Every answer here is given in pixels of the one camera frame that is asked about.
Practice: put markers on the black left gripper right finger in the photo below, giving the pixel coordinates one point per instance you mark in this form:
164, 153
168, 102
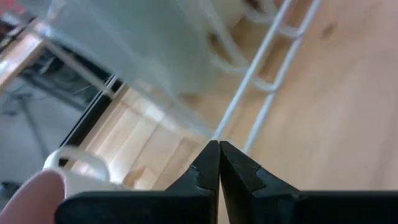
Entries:
264, 205

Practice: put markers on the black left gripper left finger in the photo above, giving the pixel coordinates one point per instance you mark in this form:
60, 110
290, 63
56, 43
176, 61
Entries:
186, 205

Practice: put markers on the large light blue plate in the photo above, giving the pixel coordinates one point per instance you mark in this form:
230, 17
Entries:
140, 46

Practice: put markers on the black metal table frame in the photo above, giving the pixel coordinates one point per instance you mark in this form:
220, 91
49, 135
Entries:
90, 119

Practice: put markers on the white mug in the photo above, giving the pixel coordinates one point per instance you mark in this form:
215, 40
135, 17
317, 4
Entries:
84, 183

